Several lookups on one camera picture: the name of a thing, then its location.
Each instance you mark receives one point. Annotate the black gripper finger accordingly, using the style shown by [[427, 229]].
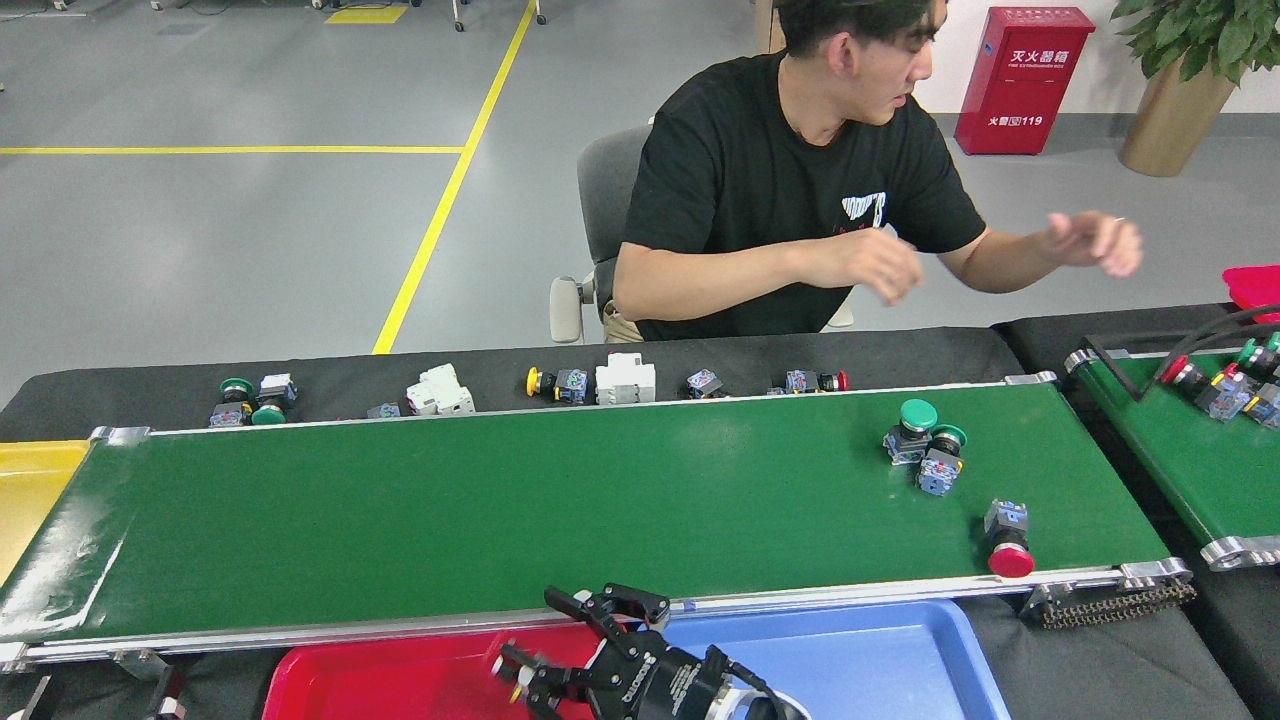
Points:
[[40, 700], [168, 692], [635, 610], [560, 690]]

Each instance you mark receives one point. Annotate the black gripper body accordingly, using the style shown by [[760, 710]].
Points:
[[665, 690]]

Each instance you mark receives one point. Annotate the white circuit breaker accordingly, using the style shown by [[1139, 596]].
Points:
[[438, 392], [625, 380]]

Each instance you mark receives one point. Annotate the person's right forearm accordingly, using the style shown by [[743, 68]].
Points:
[[720, 280]]

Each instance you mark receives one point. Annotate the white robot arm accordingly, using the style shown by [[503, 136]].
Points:
[[770, 710]]

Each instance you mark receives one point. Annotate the person's left forearm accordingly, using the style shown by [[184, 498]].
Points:
[[1000, 262]]

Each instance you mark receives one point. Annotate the red plastic tray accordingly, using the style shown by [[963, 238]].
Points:
[[400, 680]]

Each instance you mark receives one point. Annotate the long green conveyor belt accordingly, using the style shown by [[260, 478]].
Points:
[[500, 500]]

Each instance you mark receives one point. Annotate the yellow plastic tray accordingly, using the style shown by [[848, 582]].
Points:
[[30, 500]]

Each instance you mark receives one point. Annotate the blue plastic tray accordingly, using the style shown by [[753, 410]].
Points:
[[880, 670]]

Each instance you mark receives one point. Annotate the short green conveyor belt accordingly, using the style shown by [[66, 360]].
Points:
[[1200, 470]]

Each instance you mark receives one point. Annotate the person's right hand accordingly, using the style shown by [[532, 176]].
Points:
[[870, 262]]

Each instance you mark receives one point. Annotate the person's left hand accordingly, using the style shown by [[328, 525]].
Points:
[[1095, 240]]

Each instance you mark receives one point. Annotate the large black table cloth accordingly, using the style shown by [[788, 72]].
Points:
[[330, 385]]

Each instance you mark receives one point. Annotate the grey office chair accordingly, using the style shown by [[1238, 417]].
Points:
[[605, 190]]

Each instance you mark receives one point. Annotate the person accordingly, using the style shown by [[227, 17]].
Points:
[[760, 200]]

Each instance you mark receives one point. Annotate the brown cardboard box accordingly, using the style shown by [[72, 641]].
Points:
[[765, 25]]

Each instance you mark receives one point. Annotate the white stand on wheels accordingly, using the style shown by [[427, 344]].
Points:
[[459, 20]]

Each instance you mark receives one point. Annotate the red fire extinguisher box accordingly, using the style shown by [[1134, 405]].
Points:
[[1025, 80]]

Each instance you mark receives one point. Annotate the red plastic bin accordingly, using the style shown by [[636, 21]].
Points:
[[1255, 290]]

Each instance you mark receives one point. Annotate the gold plant pot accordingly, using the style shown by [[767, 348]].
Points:
[[1175, 120]]

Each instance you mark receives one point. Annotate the black conveyor guide bracket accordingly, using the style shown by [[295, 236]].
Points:
[[1110, 371]]

